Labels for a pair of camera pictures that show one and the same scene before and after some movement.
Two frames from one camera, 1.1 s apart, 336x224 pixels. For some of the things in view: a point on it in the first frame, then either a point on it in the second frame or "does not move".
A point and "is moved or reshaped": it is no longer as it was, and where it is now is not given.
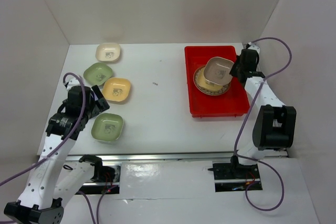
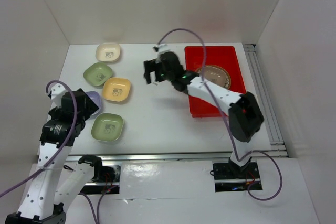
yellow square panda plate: (116, 88) does not move
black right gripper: (233, 71) -> (151, 66)
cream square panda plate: (107, 52) does not move
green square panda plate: (98, 73) does not move
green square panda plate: (107, 127) does not move
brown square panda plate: (217, 71) is moved or reshaped
